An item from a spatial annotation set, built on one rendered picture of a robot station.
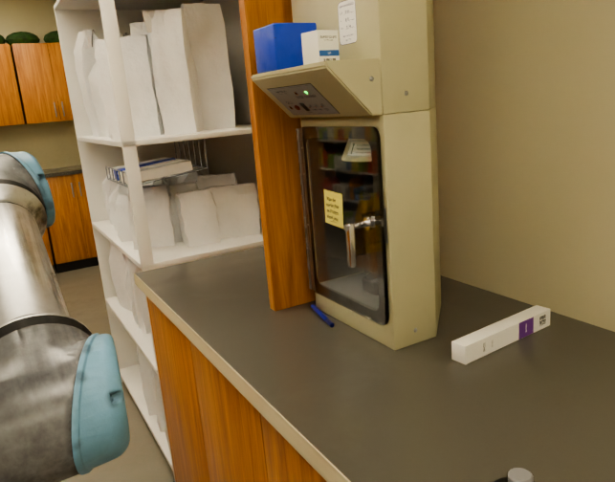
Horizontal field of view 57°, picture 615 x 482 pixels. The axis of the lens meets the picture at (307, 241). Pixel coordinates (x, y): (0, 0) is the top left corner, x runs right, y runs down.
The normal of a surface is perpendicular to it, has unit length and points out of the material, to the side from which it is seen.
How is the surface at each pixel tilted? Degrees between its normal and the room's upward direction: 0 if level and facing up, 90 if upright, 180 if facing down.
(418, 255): 90
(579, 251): 90
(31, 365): 22
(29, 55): 90
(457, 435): 0
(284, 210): 90
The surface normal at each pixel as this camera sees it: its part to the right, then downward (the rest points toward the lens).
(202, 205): 0.29, 0.20
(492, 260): -0.87, 0.18
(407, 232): 0.49, 0.17
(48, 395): 0.29, -0.53
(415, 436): -0.08, -0.97
